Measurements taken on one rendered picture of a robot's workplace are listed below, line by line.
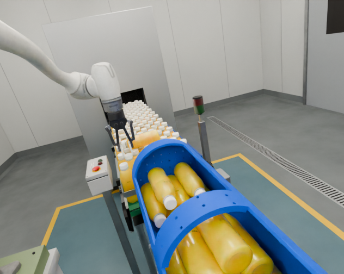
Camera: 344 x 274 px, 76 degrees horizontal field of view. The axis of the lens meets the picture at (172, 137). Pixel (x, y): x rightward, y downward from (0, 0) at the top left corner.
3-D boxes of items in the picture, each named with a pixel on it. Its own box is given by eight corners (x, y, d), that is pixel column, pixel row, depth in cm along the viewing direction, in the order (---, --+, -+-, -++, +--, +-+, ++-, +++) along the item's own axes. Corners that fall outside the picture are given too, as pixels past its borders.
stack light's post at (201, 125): (220, 251, 177) (199, 123, 137) (217, 247, 181) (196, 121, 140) (224, 249, 178) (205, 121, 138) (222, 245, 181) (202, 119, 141)
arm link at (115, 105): (121, 97, 96) (125, 110, 98) (120, 94, 105) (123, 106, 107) (100, 102, 94) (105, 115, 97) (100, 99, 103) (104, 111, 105)
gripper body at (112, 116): (105, 114, 97) (111, 134, 101) (124, 109, 99) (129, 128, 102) (105, 111, 104) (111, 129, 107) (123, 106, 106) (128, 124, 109)
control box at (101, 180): (92, 196, 103) (85, 177, 99) (93, 176, 121) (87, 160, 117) (113, 188, 105) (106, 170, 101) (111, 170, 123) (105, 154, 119)
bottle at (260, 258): (279, 271, 47) (232, 216, 64) (269, 253, 44) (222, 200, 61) (252, 291, 46) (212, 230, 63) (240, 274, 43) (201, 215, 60)
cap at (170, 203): (174, 206, 71) (176, 210, 69) (162, 206, 70) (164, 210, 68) (176, 195, 70) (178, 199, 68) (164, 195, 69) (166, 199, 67)
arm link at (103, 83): (127, 94, 101) (107, 95, 108) (117, 58, 95) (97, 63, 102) (110, 100, 93) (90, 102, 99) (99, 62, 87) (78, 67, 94)
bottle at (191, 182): (170, 168, 88) (186, 193, 71) (184, 157, 88) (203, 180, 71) (178, 180, 91) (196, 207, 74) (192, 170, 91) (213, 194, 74)
